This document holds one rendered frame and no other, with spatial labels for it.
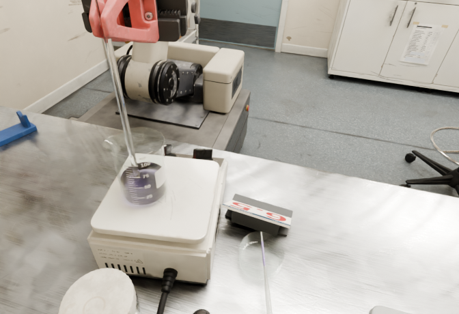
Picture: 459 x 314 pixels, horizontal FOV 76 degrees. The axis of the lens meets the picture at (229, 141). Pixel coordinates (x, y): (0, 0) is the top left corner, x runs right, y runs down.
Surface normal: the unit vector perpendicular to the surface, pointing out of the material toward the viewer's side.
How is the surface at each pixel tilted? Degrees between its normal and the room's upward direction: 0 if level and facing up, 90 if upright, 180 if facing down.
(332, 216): 0
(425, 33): 90
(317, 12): 90
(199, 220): 0
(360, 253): 0
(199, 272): 90
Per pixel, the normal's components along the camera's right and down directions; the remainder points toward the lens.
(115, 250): -0.10, 0.60
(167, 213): 0.05, -0.80
